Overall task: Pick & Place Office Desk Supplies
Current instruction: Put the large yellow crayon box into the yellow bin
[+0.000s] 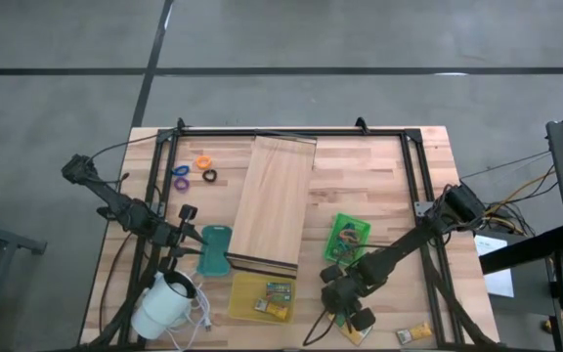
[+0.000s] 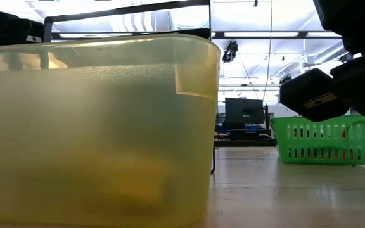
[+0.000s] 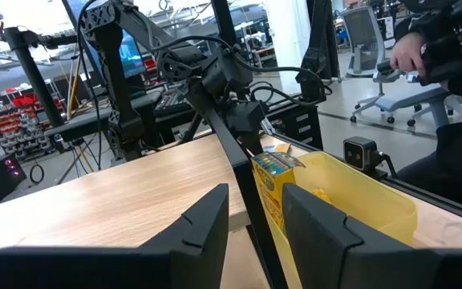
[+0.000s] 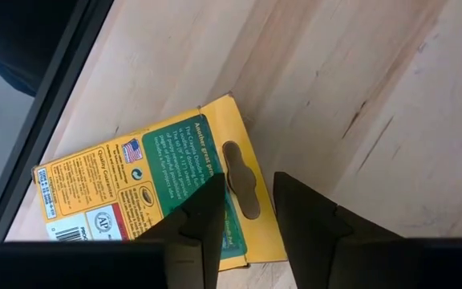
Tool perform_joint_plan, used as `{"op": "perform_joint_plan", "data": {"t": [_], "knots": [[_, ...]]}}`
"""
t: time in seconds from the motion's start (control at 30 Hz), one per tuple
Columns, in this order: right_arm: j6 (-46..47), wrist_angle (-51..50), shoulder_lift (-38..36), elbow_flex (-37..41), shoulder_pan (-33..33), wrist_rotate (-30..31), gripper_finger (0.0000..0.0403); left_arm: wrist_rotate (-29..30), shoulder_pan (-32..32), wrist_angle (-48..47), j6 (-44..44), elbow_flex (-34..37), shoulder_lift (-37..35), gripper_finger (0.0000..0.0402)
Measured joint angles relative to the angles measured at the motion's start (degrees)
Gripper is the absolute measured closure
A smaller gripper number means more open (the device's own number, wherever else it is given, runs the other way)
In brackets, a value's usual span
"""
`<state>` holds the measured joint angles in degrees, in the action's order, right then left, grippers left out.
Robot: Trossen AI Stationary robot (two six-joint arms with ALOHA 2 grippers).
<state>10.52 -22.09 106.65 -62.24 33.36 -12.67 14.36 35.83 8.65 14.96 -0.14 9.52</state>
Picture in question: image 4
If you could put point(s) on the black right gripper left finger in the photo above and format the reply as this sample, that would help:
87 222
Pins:
199 225

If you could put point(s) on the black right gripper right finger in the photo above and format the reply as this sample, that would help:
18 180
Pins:
311 233

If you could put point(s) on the large yellow crayon box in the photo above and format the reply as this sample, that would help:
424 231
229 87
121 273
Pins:
167 160

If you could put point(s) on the black aluminium table frame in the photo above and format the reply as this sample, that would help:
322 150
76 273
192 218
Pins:
54 100

